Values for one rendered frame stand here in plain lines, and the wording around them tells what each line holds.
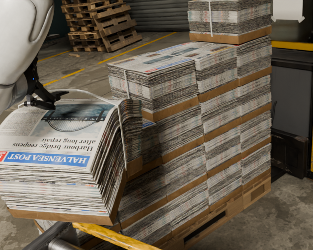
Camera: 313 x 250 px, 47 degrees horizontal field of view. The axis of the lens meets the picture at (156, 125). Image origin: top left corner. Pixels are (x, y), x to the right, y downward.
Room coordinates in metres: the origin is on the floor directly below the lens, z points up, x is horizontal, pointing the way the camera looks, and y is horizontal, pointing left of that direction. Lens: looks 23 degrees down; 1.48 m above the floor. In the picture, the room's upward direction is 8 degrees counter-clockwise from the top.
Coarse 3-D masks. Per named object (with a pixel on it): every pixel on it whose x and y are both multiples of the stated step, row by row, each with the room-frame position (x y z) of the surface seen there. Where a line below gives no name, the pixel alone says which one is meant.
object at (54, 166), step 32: (0, 128) 0.83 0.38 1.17; (32, 128) 0.81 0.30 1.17; (64, 128) 0.79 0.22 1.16; (96, 128) 0.77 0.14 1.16; (0, 160) 0.72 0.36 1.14; (32, 160) 0.71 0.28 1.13; (64, 160) 0.69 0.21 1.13; (96, 160) 0.70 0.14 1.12; (0, 192) 0.78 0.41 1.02; (32, 192) 0.75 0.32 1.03; (64, 192) 0.72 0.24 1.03; (96, 192) 0.70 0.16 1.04
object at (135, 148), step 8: (128, 104) 0.94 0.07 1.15; (136, 104) 1.01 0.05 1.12; (128, 112) 0.93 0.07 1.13; (136, 112) 1.00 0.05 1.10; (128, 120) 0.93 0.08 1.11; (136, 120) 1.00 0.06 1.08; (128, 128) 0.92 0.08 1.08; (136, 128) 0.99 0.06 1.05; (128, 136) 0.92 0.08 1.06; (136, 136) 0.99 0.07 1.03; (128, 144) 0.92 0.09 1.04; (136, 144) 0.98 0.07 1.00; (128, 152) 0.93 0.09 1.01; (136, 152) 0.97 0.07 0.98; (128, 160) 0.90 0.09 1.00
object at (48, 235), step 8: (56, 224) 0.91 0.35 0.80; (64, 224) 0.91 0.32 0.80; (48, 232) 0.88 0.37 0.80; (56, 232) 0.88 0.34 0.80; (64, 232) 0.88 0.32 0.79; (72, 232) 0.91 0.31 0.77; (40, 240) 0.85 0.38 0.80; (48, 240) 0.84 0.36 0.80; (64, 240) 0.88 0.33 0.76; (72, 240) 0.90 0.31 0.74; (24, 248) 0.82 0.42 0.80; (32, 248) 0.82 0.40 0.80; (40, 248) 0.81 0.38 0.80
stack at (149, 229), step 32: (224, 96) 1.80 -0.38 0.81; (160, 128) 1.55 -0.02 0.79; (192, 128) 1.66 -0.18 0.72; (192, 160) 1.64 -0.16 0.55; (224, 160) 1.78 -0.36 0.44; (128, 192) 1.40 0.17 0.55; (160, 192) 1.52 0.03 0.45; (192, 192) 1.63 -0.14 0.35; (224, 192) 1.77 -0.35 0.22; (96, 224) 1.30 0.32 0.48; (160, 224) 1.50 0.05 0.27
